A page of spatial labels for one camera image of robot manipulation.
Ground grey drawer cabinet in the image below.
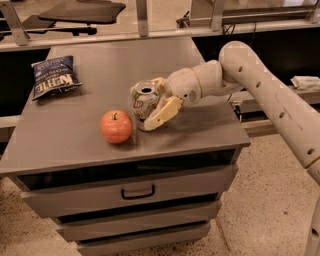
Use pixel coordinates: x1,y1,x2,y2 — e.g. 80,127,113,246
0,35,252,256

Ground blue Kettle chips bag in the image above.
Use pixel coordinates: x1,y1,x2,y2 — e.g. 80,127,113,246
31,55,82,100

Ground grey middle drawer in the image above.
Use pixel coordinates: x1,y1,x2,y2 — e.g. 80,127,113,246
57,200,221,241

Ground black hanging cable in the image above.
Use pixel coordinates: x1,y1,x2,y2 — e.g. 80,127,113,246
222,22,258,48

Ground white 7up soda can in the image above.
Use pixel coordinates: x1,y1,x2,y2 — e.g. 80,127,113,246
130,80,160,131

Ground grey drawer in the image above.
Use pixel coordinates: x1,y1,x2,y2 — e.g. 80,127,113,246
77,222,211,256
57,200,221,241
22,164,238,218

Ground grey bottom drawer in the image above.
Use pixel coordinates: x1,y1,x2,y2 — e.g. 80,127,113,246
77,222,211,256

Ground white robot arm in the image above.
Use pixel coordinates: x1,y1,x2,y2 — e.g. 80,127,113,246
144,41,320,185

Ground red apple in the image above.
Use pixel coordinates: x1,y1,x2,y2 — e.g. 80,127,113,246
100,110,133,144

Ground black drawer handle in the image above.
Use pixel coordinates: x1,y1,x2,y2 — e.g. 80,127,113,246
121,185,156,200

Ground white crumpled packet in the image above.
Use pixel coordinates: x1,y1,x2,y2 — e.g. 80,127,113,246
291,76,320,90

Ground black office chair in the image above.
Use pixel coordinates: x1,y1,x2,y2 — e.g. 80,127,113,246
23,0,126,36

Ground grey top drawer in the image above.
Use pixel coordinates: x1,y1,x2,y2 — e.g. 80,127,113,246
22,164,238,218

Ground metal railing frame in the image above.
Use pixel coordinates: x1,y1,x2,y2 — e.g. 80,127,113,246
0,0,319,52

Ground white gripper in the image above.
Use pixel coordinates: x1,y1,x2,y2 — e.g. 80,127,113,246
144,68,201,131

